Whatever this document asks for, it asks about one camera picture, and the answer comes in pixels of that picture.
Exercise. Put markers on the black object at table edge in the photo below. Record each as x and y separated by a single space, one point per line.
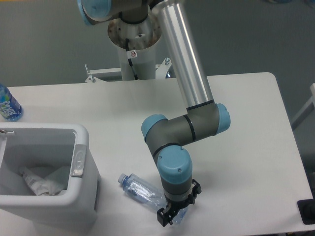
307 211

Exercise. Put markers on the white metal base frame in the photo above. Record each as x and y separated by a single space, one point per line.
164 70

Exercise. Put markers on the white paper package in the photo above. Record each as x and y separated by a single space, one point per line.
46 181

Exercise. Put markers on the white frame at right edge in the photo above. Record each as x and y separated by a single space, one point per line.
305 111

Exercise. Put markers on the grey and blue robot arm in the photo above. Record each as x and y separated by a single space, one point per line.
135 28

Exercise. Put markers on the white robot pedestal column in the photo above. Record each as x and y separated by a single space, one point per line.
140 64

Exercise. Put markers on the clear plastic bottle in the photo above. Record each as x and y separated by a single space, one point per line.
144 192

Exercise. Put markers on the white open trash can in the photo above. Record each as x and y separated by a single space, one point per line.
53 145

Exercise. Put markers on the blue labelled water bottle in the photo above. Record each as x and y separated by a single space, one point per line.
10 108

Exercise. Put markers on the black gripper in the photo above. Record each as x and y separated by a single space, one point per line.
176 202

